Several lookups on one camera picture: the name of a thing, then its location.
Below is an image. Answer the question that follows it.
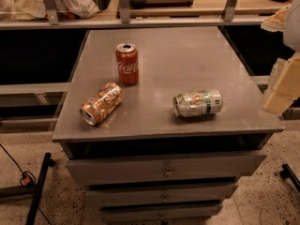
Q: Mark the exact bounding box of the black stand leg right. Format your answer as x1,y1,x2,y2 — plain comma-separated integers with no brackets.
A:
279,164,300,193

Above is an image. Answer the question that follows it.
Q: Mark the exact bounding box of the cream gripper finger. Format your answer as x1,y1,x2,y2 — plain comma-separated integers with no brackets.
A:
261,5,290,32
262,56,300,115

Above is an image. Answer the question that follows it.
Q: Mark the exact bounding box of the black stand leg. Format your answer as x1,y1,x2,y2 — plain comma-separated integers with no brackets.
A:
279,164,300,193
0,153,55,225

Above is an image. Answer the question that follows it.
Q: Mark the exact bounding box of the orange crushed soda can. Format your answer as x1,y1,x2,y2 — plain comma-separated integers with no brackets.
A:
80,82,124,126

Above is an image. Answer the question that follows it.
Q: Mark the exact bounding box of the red Coca-Cola can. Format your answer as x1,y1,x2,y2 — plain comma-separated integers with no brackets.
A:
115,43,139,86

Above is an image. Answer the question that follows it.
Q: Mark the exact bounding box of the white green soda can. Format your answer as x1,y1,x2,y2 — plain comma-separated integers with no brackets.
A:
173,89,223,118

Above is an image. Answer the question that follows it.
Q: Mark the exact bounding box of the black stand leg left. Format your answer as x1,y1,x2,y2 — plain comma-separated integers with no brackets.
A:
0,153,55,225

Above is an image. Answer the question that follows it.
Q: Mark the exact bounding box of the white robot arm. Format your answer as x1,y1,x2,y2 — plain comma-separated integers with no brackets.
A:
261,0,300,115

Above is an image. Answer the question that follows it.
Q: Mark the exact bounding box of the black floor cable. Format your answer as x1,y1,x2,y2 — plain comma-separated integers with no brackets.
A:
0,143,53,225

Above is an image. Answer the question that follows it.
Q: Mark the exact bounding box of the grey metal shelf rail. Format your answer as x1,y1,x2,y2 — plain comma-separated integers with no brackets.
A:
0,0,279,30

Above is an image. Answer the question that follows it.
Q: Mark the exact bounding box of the white cloth on shelf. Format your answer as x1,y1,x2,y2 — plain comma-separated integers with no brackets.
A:
0,0,99,21

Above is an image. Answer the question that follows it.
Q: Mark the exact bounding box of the grey drawer cabinet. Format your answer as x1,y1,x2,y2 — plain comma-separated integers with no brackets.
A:
52,27,283,223

